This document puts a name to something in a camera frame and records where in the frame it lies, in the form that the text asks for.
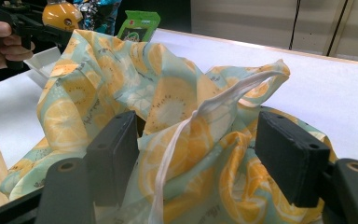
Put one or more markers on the orange drink bottle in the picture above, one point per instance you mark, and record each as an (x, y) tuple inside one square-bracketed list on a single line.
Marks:
[(60, 15)]

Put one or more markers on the blue chips bag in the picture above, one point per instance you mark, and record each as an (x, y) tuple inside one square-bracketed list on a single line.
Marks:
[(101, 15)]

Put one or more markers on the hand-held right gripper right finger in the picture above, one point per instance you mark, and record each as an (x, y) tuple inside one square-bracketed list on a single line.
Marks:
[(292, 158)]

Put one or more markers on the white plastic tray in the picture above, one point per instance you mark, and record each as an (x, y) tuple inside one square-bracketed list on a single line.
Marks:
[(42, 62)]

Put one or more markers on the green snack packet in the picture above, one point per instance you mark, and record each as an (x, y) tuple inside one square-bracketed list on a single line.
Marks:
[(140, 21)]

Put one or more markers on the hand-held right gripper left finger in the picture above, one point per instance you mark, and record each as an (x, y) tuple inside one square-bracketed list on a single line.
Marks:
[(113, 155)]

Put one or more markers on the fruit print cloth bag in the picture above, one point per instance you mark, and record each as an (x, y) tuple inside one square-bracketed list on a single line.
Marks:
[(174, 102)]

